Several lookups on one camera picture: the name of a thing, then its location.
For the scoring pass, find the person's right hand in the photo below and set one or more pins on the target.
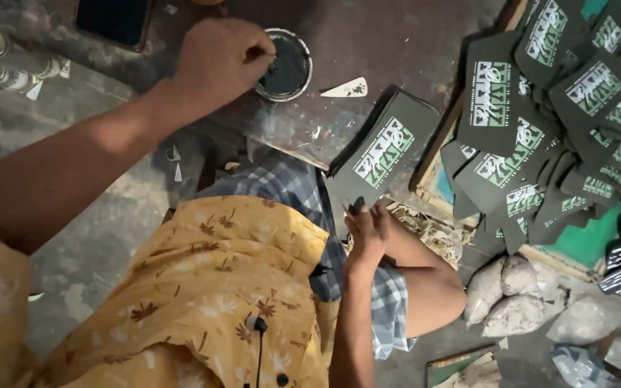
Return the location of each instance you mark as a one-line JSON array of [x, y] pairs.
[[367, 234]]

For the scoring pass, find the person's left hand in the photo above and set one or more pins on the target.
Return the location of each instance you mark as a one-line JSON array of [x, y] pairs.
[[213, 64]]

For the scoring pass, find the person's right fingers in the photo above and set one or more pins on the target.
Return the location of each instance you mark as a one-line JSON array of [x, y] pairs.
[[361, 213]]

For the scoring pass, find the person's left fingers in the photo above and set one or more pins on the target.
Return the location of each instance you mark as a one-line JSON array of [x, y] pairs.
[[259, 64]]

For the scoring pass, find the stack of dark printed sleeves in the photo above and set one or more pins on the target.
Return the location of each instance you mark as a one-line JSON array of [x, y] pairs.
[[380, 148]]

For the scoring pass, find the round tin of black ink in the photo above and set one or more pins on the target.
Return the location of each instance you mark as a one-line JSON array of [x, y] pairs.
[[287, 65]]

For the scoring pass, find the heap of pale paper shavings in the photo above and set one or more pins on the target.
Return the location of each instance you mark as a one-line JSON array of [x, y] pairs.
[[434, 231]]

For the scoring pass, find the white triangular paper scrap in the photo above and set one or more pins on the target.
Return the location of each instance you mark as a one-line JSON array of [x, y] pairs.
[[347, 89]]

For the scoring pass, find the small white paper scrap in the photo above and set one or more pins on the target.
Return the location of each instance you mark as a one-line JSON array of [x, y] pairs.
[[34, 90], [177, 172]]

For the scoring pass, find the black phone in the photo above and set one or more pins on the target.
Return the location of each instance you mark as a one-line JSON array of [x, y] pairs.
[[112, 21]]

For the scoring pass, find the yellow floral shirt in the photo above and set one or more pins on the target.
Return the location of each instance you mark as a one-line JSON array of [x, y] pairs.
[[192, 291]]

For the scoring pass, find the heap of dark printed sleeves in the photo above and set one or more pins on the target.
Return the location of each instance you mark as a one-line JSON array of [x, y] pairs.
[[553, 124]]

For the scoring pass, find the clear glass bottle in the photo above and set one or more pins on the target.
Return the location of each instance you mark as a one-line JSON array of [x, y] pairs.
[[16, 75]]

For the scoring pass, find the blue white plastic bag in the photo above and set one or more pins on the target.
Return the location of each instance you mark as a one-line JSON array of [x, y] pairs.
[[580, 369]]

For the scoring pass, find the small wooden frame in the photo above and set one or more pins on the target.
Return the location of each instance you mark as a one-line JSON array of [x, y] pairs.
[[459, 369]]

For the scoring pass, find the wooden frame with teal mesh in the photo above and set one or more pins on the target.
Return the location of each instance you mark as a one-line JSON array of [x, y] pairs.
[[580, 242]]

